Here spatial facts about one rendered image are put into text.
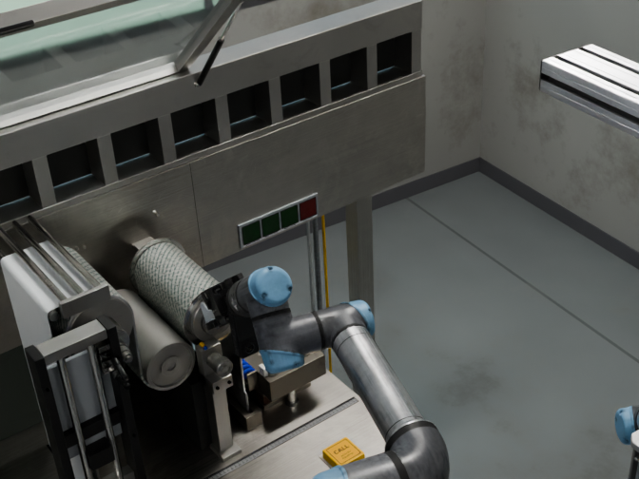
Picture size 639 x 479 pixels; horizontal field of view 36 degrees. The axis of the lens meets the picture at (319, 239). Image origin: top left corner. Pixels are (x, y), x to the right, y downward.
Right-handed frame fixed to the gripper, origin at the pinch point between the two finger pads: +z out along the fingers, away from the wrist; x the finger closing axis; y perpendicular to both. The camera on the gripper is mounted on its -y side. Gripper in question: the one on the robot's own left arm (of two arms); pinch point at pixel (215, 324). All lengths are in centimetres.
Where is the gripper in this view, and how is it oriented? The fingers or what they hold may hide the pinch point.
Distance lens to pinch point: 214.3
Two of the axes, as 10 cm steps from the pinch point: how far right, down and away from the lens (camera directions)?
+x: -8.0, 3.6, -4.8
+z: -4.2, 2.3, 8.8
